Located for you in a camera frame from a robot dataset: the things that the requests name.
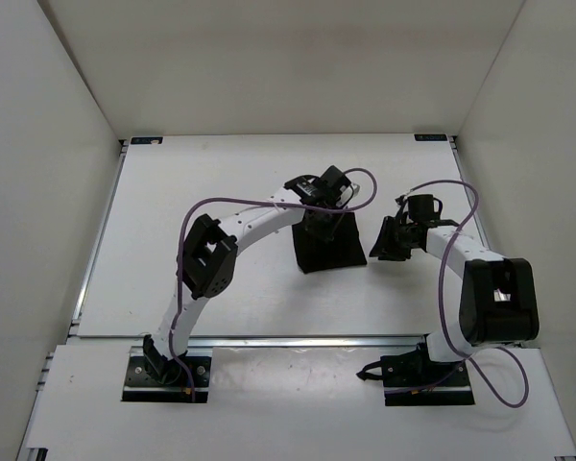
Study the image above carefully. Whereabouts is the black skirt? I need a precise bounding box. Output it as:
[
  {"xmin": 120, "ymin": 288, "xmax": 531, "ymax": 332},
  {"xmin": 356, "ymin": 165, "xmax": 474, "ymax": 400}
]
[{"xmin": 291, "ymin": 213, "xmax": 367, "ymax": 274}]

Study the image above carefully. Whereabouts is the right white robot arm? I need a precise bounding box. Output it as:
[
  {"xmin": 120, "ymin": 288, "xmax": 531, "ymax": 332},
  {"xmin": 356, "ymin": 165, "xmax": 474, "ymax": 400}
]
[{"xmin": 370, "ymin": 216, "xmax": 540, "ymax": 385}]

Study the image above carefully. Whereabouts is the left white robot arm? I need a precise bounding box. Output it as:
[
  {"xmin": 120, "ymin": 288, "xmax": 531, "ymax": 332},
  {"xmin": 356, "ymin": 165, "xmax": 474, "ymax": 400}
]
[{"xmin": 143, "ymin": 166, "xmax": 358, "ymax": 384}]

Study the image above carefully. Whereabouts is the right blue label sticker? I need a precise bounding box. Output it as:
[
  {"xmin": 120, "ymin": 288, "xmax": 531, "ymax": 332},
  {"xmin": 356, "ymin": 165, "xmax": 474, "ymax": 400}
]
[{"xmin": 414, "ymin": 133, "xmax": 447, "ymax": 142}]

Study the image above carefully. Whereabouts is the blue label sticker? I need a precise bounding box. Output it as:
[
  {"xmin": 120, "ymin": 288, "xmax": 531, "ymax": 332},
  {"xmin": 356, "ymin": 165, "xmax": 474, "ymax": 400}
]
[
  {"xmin": 130, "ymin": 136, "xmax": 163, "ymax": 145},
  {"xmin": 414, "ymin": 133, "xmax": 447, "ymax": 142}
]

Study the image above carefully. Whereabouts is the left blue label sticker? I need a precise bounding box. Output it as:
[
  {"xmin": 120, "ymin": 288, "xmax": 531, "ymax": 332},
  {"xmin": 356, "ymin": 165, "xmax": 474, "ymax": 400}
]
[{"xmin": 130, "ymin": 136, "xmax": 163, "ymax": 145}]

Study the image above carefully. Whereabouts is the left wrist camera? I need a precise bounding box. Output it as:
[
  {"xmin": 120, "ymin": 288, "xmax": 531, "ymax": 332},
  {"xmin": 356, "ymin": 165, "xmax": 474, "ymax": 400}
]
[{"xmin": 318, "ymin": 165, "xmax": 360, "ymax": 204}]

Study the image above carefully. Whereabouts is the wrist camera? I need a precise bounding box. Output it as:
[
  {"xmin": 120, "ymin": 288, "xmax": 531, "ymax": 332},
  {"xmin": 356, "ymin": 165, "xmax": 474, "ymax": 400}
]
[
  {"xmin": 396, "ymin": 194, "xmax": 443, "ymax": 223},
  {"xmin": 318, "ymin": 165, "xmax": 360, "ymax": 204}
]

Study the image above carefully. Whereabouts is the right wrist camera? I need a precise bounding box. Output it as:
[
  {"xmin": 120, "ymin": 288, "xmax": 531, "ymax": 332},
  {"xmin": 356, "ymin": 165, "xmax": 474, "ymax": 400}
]
[{"xmin": 396, "ymin": 194, "xmax": 443, "ymax": 223}]

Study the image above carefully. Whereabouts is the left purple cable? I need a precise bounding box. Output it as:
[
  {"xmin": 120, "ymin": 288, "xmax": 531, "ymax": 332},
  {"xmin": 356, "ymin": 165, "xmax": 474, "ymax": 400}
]
[{"xmin": 170, "ymin": 167, "xmax": 378, "ymax": 403}]

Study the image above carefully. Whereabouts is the purple cable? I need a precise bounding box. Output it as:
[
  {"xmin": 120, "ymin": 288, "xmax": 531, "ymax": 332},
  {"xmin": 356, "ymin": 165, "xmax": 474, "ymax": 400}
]
[
  {"xmin": 383, "ymin": 178, "xmax": 530, "ymax": 409},
  {"xmin": 170, "ymin": 167, "xmax": 378, "ymax": 403}
]

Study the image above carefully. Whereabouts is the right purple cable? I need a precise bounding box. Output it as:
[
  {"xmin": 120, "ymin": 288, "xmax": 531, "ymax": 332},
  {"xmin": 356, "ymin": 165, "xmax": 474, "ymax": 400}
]
[{"xmin": 383, "ymin": 178, "xmax": 530, "ymax": 409}]

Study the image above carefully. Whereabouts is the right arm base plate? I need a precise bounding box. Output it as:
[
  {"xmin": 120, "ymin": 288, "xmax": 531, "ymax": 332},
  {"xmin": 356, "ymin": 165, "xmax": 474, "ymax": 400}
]
[{"xmin": 380, "ymin": 351, "xmax": 475, "ymax": 407}]

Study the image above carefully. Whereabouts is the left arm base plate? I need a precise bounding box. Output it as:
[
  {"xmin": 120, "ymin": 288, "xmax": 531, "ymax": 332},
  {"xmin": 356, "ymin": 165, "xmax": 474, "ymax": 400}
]
[{"xmin": 122, "ymin": 355, "xmax": 212, "ymax": 403}]

